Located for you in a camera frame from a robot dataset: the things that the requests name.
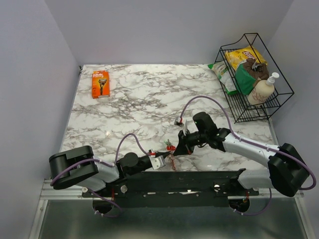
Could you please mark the green white snack bag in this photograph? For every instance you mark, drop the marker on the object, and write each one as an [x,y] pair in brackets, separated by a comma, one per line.
[221,71]

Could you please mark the black wire basket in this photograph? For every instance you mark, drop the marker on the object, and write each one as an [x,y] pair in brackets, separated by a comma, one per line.
[240,108]

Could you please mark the red white keyring carabiner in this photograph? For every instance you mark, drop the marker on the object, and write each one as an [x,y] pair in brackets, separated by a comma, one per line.
[171,148]

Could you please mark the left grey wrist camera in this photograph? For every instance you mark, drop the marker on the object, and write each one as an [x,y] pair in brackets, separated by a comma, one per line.
[157,162]

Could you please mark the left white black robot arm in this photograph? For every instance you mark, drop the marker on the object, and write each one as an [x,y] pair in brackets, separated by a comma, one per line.
[79,167]

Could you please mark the aluminium rail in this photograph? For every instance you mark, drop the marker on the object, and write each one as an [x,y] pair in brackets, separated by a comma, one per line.
[48,193]

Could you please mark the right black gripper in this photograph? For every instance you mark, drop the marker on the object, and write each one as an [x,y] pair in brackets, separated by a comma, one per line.
[181,148]

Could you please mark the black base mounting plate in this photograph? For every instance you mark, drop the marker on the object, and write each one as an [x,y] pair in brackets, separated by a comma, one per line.
[176,189]

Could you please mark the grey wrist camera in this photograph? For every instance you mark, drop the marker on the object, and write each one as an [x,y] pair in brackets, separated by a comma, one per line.
[157,162]
[179,122]

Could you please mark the orange razor box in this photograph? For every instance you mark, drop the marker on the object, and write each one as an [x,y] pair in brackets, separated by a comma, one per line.
[100,84]

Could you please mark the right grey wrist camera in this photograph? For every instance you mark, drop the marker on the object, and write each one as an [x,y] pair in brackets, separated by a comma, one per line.
[179,122]

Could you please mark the cream lotion pump bottle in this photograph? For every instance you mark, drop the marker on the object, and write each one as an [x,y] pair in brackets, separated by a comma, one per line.
[263,90]

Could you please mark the brown crumpled cloth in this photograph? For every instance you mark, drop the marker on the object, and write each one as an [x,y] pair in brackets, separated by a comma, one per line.
[255,69]

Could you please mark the yellow chips bag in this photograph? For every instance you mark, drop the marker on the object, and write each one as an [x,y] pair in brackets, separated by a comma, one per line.
[237,57]

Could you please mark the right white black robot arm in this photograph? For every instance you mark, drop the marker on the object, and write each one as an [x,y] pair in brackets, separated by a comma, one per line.
[284,169]

